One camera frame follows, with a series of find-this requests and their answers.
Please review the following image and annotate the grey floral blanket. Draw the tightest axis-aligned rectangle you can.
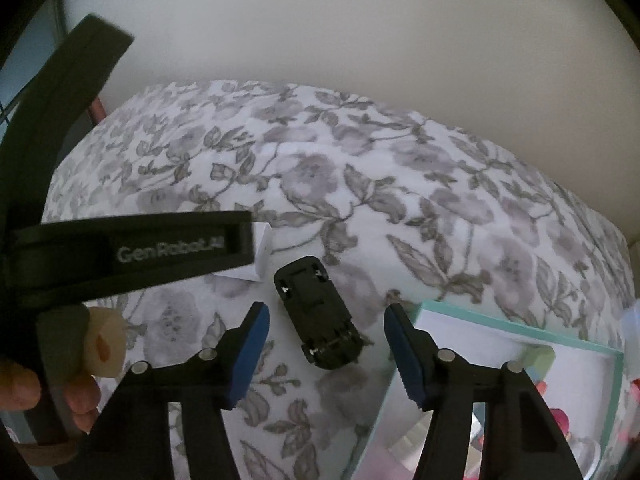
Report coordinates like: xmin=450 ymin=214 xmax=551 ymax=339
xmin=43 ymin=80 xmax=634 ymax=479

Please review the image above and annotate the white power adapter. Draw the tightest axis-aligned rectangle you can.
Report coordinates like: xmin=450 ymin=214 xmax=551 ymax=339
xmin=215 ymin=222 xmax=272 ymax=282

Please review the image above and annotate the black toy car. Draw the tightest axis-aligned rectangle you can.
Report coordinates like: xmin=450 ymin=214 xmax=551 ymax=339
xmin=273 ymin=256 xmax=364 ymax=370

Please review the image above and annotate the teal white box tray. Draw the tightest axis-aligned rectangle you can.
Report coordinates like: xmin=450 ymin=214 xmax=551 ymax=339
xmin=354 ymin=301 xmax=623 ymax=479

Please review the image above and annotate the person's left hand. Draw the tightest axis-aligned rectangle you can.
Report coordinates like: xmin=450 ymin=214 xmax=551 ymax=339
xmin=0 ymin=362 xmax=101 ymax=435

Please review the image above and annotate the pink wooden furniture edge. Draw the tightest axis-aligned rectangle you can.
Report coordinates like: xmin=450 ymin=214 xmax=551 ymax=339
xmin=88 ymin=98 xmax=107 ymax=125

